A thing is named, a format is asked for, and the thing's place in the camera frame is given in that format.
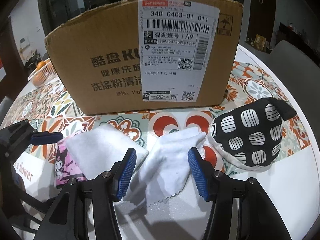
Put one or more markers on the patterned tile table runner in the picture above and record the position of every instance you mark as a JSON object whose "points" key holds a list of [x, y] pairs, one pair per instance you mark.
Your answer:
{"points": [[51, 108]]}

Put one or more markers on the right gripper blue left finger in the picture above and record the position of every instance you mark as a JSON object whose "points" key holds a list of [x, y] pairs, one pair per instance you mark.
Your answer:
{"points": [[67, 216]]}

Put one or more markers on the grey chair right side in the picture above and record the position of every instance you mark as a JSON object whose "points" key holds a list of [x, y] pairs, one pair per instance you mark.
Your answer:
{"points": [[299, 74]]}

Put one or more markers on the black white patterned mitt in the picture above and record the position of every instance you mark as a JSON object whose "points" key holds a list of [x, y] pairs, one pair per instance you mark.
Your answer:
{"points": [[249, 137]]}

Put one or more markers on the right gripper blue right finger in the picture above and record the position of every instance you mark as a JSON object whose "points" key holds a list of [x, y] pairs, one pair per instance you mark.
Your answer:
{"points": [[258, 218]]}

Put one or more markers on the white basket of oranges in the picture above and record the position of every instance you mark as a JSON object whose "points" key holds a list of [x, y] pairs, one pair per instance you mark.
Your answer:
{"points": [[43, 73]]}

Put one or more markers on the grey chair left edge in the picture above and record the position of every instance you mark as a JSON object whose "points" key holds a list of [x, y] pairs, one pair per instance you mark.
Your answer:
{"points": [[5, 105]]}

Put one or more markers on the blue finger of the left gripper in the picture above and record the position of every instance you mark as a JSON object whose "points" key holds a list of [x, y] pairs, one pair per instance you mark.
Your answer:
{"points": [[45, 138]]}

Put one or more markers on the brown cardboard box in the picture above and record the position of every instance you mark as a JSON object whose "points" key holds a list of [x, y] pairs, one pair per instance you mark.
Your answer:
{"points": [[137, 55]]}

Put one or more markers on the pink Kuromi tissue pack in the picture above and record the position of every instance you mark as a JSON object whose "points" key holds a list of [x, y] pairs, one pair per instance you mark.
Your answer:
{"points": [[65, 167]]}

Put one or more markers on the white cleaning cloth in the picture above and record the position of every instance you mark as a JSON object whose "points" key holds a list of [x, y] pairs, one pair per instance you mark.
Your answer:
{"points": [[164, 172]]}

